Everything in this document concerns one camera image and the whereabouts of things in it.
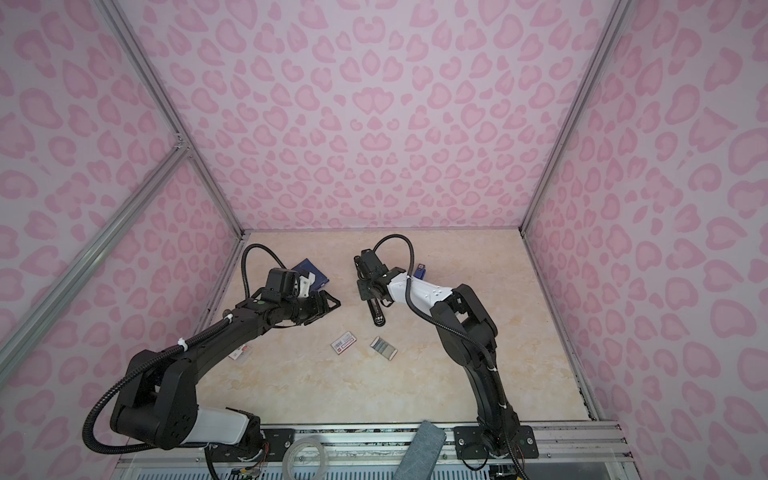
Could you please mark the clear tape roll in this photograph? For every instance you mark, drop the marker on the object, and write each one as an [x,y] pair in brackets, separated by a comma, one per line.
[308,451]

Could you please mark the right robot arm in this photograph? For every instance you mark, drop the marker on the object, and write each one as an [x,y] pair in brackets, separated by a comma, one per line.
[466,331]

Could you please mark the clear plastic staple packet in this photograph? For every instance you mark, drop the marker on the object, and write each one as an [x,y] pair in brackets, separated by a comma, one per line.
[240,354]

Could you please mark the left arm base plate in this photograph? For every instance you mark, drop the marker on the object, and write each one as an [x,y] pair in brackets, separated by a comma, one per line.
[273,444]

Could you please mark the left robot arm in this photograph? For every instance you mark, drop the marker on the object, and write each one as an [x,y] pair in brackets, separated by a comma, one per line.
[156,401]

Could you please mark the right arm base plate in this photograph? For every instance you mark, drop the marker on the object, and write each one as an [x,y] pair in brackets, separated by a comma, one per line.
[475,443]

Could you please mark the red white staple box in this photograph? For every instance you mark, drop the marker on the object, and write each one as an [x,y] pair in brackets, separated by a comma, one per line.
[343,343]

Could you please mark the aluminium frame rail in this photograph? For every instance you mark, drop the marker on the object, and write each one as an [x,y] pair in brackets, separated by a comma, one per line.
[39,319]

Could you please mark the blue booklet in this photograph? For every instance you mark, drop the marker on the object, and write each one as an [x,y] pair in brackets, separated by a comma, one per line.
[307,268]

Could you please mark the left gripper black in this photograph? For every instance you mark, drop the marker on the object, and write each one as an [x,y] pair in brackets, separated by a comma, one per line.
[322,306]

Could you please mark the silver staple tray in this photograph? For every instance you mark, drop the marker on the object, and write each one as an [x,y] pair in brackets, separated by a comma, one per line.
[384,348]

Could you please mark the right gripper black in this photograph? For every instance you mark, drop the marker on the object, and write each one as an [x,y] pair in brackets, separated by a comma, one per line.
[363,294]

